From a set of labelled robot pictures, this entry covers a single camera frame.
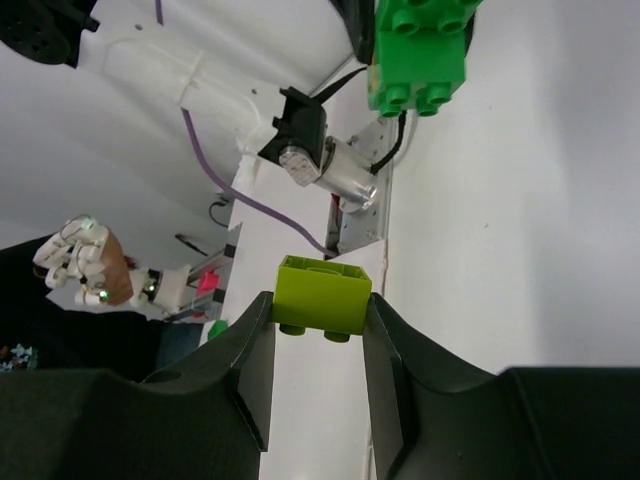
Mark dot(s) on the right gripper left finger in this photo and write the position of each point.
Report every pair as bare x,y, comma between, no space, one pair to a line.
206,416

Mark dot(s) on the dark green lego brick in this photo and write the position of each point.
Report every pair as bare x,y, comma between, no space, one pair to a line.
419,54

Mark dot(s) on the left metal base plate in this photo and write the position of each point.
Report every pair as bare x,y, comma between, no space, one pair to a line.
366,221

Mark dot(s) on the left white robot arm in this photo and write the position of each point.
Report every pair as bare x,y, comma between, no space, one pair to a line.
118,40

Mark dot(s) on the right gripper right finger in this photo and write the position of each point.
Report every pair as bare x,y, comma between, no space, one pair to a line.
435,416

